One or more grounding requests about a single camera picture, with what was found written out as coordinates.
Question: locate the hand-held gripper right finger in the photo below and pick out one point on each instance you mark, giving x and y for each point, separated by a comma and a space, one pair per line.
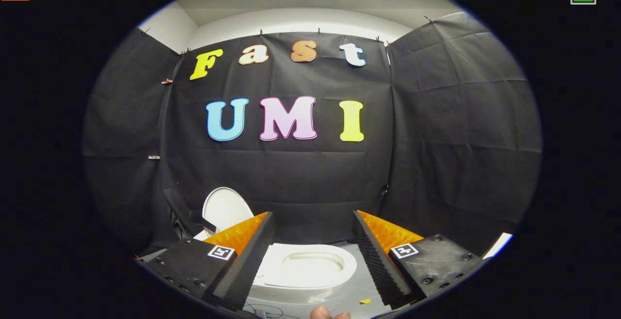
378, 265

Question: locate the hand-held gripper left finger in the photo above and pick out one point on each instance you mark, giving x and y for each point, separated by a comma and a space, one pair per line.
250, 265

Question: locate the white toilet lid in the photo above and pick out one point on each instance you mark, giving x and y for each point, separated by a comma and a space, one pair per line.
225, 210

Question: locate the white toilet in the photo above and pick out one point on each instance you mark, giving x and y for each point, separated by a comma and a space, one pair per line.
276, 273

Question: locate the black backdrop cloth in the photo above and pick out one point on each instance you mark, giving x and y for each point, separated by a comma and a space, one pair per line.
291, 173

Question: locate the white flat panel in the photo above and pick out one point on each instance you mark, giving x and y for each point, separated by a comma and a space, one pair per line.
499, 244

